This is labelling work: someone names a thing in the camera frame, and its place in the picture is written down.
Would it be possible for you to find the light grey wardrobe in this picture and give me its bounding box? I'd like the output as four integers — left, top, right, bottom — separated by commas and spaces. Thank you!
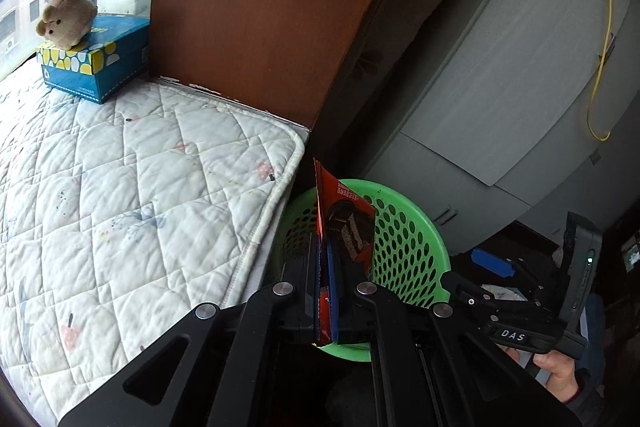
360, 0, 640, 253

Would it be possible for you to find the person's right forearm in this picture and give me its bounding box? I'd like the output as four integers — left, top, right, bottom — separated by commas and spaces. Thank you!
565, 372, 608, 427

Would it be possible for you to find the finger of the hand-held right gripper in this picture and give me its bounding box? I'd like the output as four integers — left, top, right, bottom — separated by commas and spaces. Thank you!
442, 273, 546, 323
472, 249, 556, 295

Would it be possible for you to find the blue dotted tissue box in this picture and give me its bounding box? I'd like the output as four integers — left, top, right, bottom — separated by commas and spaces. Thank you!
36, 16, 151, 105

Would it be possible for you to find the yellow cable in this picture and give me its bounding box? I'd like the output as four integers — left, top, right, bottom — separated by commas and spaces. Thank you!
587, 0, 617, 142

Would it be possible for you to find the red snack wrapper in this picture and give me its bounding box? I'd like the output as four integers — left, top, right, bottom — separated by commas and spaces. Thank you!
312, 157, 378, 348

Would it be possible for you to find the green perforated plastic basket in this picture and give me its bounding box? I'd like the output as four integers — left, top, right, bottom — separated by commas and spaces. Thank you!
272, 178, 451, 363

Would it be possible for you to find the person's right hand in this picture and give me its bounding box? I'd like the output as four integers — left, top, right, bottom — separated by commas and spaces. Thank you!
532, 351, 584, 404

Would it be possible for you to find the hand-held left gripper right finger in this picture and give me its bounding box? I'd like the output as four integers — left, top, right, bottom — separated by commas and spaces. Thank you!
326, 241, 583, 427

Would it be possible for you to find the beige plush toy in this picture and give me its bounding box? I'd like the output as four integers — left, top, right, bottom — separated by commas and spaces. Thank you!
35, 0, 98, 50

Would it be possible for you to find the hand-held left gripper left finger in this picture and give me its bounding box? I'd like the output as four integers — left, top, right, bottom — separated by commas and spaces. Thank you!
57, 234, 322, 427

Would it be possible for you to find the brown wooden side panel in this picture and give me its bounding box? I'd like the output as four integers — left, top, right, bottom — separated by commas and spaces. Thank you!
150, 0, 431, 132

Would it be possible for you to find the white quilted mattress pad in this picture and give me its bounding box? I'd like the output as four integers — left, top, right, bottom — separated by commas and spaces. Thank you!
0, 67, 307, 413

